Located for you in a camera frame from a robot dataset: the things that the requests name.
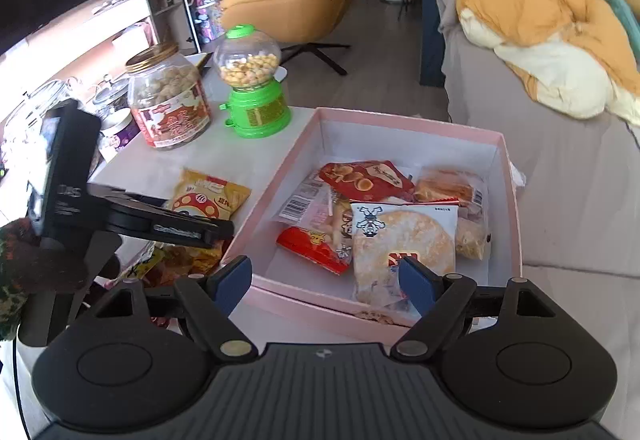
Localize yellow panda snack packet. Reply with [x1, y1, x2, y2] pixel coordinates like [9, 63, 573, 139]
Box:
[171, 167, 252, 223]

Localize clear snack packet with barcode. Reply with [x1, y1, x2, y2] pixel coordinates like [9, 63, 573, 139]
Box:
[271, 174, 352, 243]

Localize red yellow snack packet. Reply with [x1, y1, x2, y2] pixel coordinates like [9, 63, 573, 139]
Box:
[276, 225, 353, 276]

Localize bread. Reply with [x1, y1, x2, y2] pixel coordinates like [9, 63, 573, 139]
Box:
[413, 167, 489, 222]

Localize orange quilt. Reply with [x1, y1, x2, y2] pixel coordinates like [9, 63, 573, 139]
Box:
[456, 0, 640, 127]

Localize colourful drink bottles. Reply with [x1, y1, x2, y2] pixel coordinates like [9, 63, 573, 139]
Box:
[191, 0, 238, 46]

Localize green gumball machine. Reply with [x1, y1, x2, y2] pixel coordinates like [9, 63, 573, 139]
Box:
[213, 24, 292, 140]

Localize yellow sesame stick snack packet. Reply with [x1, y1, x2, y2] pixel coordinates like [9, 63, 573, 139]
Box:
[454, 214, 489, 262]

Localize orange armchair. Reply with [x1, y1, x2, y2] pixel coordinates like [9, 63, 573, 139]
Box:
[219, 0, 359, 77]

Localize pink cardboard box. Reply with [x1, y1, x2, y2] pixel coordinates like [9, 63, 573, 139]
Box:
[220, 107, 524, 347]

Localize red round biscuit snack packet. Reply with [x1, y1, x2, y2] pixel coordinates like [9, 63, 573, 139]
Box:
[319, 159, 417, 204]

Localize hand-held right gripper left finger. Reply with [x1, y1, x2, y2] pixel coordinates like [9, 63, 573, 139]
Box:
[92, 255, 259, 364]

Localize peanut jar with gold lid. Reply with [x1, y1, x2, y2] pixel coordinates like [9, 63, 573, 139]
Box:
[124, 42, 214, 151]

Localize glass jar with clip lid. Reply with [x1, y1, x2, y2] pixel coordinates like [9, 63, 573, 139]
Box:
[91, 74, 132, 122]

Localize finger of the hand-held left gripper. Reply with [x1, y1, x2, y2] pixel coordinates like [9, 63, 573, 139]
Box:
[106, 206, 236, 249]
[87, 184, 172, 210]

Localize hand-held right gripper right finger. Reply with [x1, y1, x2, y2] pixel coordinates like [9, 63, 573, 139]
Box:
[390, 255, 558, 364]

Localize grey covered sofa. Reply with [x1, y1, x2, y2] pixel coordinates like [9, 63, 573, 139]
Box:
[431, 0, 640, 281]

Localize purple white paper cup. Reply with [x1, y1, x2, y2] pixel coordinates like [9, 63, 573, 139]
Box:
[98, 109, 141, 162]

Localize white rice cracker packet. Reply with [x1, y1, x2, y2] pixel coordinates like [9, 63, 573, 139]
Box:
[349, 201, 459, 312]

